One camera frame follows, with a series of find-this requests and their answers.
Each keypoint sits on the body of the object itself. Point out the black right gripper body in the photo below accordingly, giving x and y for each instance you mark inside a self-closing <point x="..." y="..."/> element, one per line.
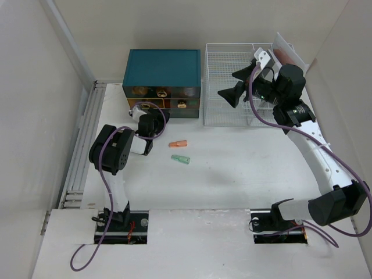
<point x="266" y="89"/>

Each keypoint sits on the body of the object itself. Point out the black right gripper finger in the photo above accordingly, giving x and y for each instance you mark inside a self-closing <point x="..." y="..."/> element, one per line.
<point x="232" y="95"/>
<point x="244" y="74"/>

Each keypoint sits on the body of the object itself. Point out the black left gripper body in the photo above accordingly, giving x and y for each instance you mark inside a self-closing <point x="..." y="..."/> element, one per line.
<point x="158" y="123"/>

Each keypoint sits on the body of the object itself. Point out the clear mesh zip pouch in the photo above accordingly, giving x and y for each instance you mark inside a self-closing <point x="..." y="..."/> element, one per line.
<point x="285" y="53"/>

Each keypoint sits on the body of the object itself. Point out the orange transparent stapler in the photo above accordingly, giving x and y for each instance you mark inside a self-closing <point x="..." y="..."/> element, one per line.
<point x="178" y="144"/>

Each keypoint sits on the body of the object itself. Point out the teal drawer cabinet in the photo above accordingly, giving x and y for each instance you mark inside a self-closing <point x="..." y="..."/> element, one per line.
<point x="167" y="78"/>

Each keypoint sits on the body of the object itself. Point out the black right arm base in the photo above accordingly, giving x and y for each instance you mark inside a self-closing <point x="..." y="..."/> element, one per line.
<point x="269" y="227"/>

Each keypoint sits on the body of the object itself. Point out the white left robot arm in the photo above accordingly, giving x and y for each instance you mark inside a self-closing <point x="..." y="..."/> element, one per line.
<point x="111" y="148"/>

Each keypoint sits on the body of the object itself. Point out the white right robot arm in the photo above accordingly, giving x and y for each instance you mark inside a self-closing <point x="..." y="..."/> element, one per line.
<point x="342" y="191"/>

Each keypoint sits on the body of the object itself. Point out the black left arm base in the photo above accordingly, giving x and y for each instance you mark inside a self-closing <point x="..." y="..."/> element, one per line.
<point x="132" y="231"/>

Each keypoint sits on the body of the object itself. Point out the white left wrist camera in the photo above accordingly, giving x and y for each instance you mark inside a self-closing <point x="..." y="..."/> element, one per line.
<point x="136" y="112"/>

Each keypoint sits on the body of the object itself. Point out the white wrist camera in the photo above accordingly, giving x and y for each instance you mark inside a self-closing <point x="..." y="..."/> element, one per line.
<point x="136" y="112"/>
<point x="263" y="58"/>

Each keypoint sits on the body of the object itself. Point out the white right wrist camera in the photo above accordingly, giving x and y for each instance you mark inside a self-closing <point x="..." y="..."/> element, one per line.
<point x="263" y="58"/>

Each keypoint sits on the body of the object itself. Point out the white wire desk organizer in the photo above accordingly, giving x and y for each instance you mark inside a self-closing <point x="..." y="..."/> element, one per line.
<point x="221" y="60"/>

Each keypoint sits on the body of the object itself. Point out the aluminium rail frame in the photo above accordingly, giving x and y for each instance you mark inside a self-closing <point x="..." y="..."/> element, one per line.
<point x="83" y="188"/>

